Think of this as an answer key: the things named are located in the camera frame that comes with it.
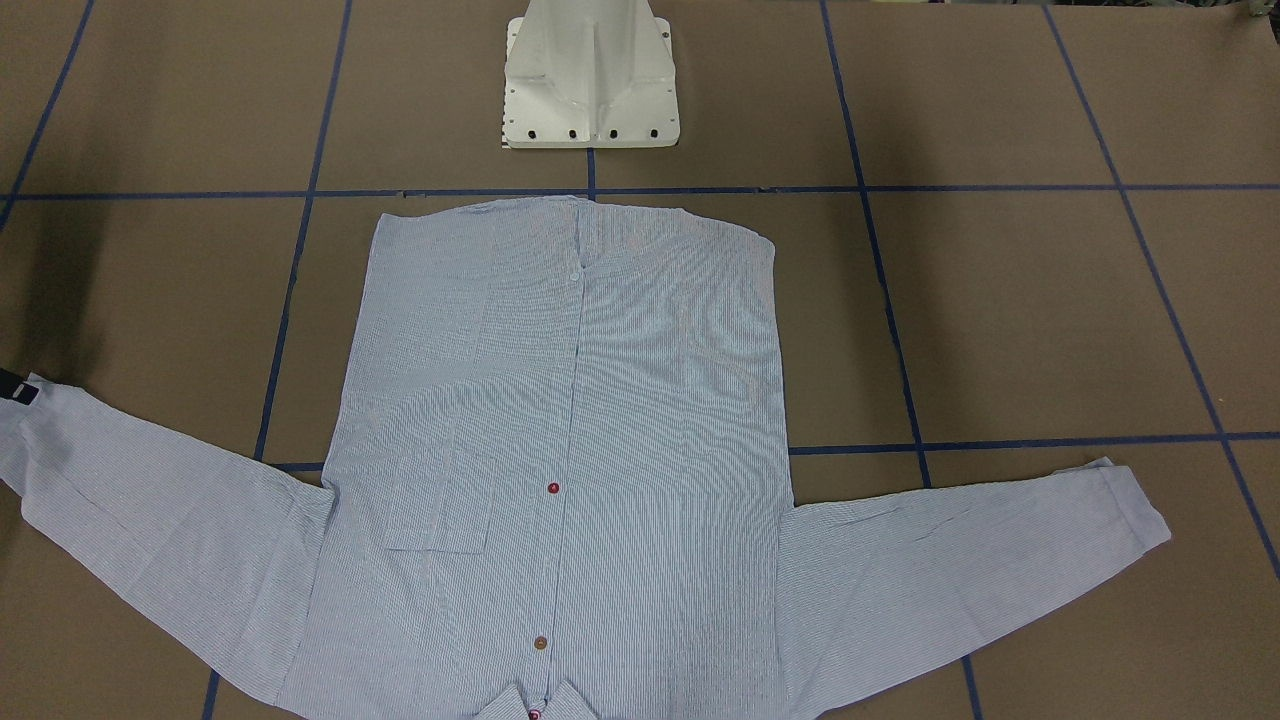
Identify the light blue striped shirt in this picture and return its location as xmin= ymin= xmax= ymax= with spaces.
xmin=3 ymin=197 xmax=1171 ymax=719

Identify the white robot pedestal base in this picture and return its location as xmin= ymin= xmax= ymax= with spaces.
xmin=500 ymin=1 xmax=681 ymax=150

